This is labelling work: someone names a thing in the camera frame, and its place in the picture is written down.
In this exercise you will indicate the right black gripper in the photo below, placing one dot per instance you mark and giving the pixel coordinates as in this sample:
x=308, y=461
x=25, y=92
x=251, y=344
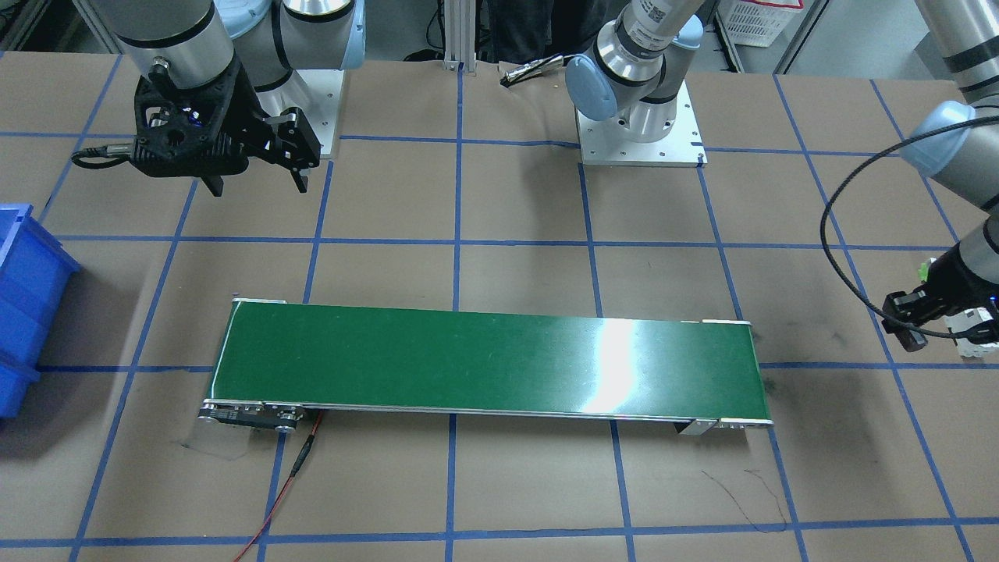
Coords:
x=247, y=105

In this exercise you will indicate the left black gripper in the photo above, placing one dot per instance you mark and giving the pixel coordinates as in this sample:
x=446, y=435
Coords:
x=957, y=286

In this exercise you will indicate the small black capacitor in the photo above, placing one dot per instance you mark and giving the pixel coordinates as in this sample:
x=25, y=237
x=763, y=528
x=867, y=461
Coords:
x=912, y=341

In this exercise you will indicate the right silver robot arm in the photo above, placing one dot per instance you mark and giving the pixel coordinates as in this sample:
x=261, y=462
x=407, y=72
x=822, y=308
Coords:
x=270, y=38

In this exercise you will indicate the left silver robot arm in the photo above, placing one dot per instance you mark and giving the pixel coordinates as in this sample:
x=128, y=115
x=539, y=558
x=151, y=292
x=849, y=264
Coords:
x=642, y=56

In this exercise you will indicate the green conveyor belt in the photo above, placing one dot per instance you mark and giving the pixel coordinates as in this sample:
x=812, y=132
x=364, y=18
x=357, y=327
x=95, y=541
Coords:
x=278, y=359

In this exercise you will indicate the blue plastic bin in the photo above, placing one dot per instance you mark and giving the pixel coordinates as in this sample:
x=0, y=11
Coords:
x=35, y=269

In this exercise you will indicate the green push button switch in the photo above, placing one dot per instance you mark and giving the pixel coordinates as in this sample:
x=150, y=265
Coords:
x=924, y=270

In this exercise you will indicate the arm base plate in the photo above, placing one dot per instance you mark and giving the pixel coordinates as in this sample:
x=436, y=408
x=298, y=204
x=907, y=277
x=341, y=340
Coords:
x=319, y=93
x=646, y=135

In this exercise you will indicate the aluminium frame post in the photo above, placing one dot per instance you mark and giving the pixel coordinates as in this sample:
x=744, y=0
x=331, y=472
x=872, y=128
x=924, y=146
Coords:
x=460, y=36

